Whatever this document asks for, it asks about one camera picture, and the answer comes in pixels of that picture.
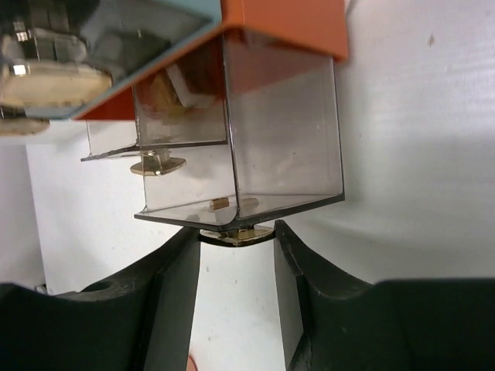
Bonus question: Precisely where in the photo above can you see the teal mini drawer cabinet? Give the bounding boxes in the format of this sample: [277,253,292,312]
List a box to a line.
[0,0,349,138]

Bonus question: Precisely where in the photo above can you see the grey eraser block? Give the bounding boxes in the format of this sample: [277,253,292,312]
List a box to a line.
[166,64,216,109]

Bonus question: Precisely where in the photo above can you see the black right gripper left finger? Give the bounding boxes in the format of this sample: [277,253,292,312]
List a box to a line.
[1,228,200,370]

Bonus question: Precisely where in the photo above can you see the orange usb stick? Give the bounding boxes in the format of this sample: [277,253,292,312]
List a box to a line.
[186,355,198,371]

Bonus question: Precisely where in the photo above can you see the clear drawer with gold knob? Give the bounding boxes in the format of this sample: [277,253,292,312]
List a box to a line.
[82,69,227,176]

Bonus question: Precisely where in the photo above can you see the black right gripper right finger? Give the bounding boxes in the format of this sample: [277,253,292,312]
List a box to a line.
[274,220,494,370]

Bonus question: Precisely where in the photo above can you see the yellow small eraser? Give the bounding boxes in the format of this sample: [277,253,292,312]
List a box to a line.
[150,73,187,117]

